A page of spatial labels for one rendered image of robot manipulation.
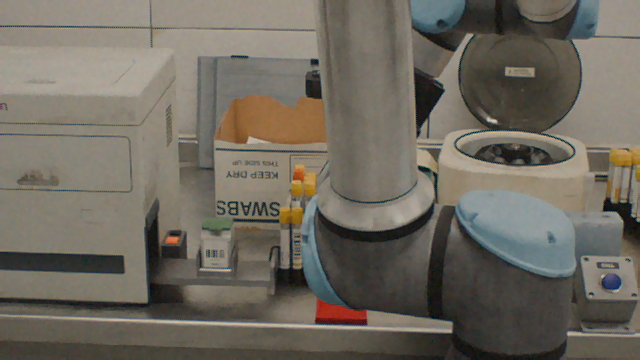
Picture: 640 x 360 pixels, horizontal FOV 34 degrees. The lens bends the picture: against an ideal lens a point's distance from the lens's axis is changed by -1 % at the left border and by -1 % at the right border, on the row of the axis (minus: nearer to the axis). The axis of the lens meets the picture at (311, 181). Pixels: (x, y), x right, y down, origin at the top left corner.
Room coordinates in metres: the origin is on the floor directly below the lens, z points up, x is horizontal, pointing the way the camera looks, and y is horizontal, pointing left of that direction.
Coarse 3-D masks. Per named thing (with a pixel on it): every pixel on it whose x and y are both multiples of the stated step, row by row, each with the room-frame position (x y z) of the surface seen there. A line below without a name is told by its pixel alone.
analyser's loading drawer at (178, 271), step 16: (272, 256) 1.31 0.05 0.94; (160, 272) 1.30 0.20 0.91; (176, 272) 1.30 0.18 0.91; (192, 272) 1.30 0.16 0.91; (208, 272) 1.29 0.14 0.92; (224, 272) 1.29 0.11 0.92; (240, 272) 1.31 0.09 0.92; (256, 272) 1.31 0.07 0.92; (272, 272) 1.28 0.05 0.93; (272, 288) 1.28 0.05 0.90
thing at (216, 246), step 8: (232, 224) 1.32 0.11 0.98; (208, 232) 1.30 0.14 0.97; (216, 232) 1.30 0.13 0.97; (224, 232) 1.30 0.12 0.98; (232, 232) 1.32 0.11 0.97; (208, 240) 1.29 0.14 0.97; (216, 240) 1.29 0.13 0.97; (224, 240) 1.29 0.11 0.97; (232, 240) 1.32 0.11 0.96; (208, 248) 1.29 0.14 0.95; (216, 248) 1.29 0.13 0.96; (224, 248) 1.29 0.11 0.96; (232, 248) 1.31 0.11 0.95; (208, 256) 1.29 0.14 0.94; (216, 256) 1.29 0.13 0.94; (224, 256) 1.29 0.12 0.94; (208, 264) 1.29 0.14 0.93; (216, 264) 1.29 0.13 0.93; (224, 264) 1.29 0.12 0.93
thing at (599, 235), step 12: (576, 216) 1.37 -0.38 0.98; (588, 216) 1.37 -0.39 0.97; (600, 216) 1.38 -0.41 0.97; (612, 216) 1.38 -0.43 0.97; (576, 228) 1.35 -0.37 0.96; (588, 228) 1.35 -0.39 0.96; (600, 228) 1.35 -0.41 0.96; (612, 228) 1.35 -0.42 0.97; (576, 240) 1.35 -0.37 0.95; (588, 240) 1.35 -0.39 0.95; (600, 240) 1.35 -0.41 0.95; (612, 240) 1.35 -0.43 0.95; (576, 252) 1.35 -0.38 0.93; (588, 252) 1.35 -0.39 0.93; (600, 252) 1.35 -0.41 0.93; (612, 252) 1.35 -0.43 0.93
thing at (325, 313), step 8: (320, 304) 1.29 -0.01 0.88; (328, 304) 1.29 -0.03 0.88; (320, 312) 1.26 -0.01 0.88; (328, 312) 1.26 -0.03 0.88; (336, 312) 1.26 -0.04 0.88; (344, 312) 1.26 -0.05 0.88; (352, 312) 1.26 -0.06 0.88; (360, 312) 1.26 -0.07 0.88; (320, 320) 1.24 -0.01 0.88; (328, 320) 1.24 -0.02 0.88; (336, 320) 1.23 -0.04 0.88; (344, 320) 1.23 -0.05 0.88; (352, 320) 1.23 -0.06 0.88; (360, 320) 1.23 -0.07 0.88
